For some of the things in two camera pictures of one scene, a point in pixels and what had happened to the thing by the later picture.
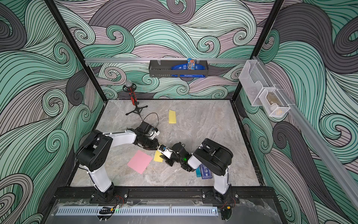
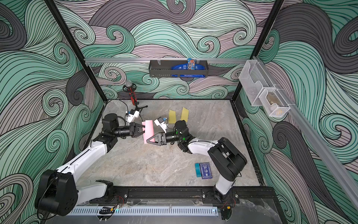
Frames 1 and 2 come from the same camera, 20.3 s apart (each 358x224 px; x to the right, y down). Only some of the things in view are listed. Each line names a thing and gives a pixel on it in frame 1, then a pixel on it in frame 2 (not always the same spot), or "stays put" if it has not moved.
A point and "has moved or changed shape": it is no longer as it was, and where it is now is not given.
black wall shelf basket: (162, 68) stays put
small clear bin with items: (273, 102) stays put
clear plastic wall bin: (254, 80) stays put
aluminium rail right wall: (325, 152) stays put
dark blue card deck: (205, 172) stays put
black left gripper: (153, 147) → (134, 130)
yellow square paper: (157, 157) → (184, 114)
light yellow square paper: (172, 117) stays put
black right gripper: (170, 161) → (162, 140)
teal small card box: (198, 171) stays put
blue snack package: (190, 65) stays put
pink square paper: (140, 161) has moved or changed shape
